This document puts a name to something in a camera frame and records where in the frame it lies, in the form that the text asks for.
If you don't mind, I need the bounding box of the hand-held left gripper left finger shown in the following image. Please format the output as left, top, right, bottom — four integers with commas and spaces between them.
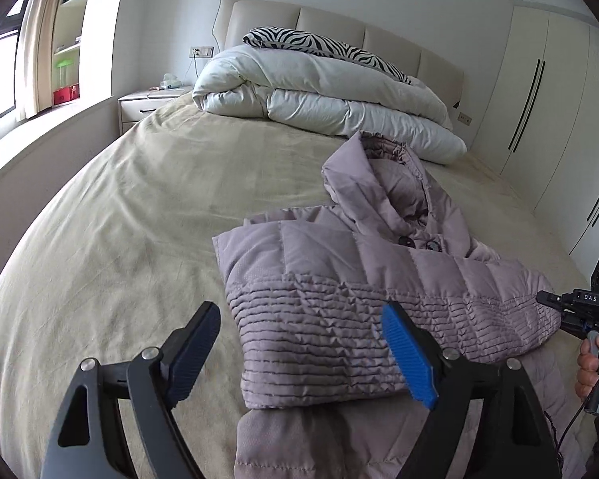
40, 301, 222, 479

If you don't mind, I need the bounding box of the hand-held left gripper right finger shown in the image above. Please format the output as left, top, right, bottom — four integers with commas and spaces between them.
381, 299, 562, 479

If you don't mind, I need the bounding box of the mauve quilted down jacket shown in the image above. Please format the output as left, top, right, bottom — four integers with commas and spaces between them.
212, 131, 596, 479

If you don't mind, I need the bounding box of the person's right hand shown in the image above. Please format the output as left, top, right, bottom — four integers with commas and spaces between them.
575, 334, 599, 401

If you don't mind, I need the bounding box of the beige bed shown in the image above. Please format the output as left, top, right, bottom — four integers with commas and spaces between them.
0, 80, 599, 479

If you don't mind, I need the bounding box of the white wardrobe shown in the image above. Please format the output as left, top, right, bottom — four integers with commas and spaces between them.
466, 0, 599, 263

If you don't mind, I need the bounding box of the white nightstand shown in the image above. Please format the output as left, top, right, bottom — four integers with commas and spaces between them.
118, 86, 195, 135

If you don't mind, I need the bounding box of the white window sill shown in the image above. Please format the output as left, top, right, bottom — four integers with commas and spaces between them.
0, 95, 121, 200

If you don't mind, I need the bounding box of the white folded duvet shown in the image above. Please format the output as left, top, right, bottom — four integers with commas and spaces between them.
192, 44, 468, 164

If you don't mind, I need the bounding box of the red box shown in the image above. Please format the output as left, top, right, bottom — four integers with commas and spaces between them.
53, 85, 81, 107

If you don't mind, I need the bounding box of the zebra striped pillow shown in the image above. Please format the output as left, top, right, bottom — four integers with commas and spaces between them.
243, 26, 413, 85

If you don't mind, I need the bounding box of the cream padded headboard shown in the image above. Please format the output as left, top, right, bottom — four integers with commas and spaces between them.
214, 0, 465, 107

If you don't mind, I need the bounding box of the dark framed window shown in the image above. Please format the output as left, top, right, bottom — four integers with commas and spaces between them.
0, 0, 37, 133

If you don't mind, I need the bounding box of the beige curtain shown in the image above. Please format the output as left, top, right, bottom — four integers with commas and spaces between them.
14, 0, 75, 121

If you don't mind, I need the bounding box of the white shelf unit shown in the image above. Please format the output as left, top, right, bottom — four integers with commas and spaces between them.
52, 0, 101, 107

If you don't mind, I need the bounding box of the black cable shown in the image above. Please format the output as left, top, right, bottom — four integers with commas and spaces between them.
543, 396, 599, 467

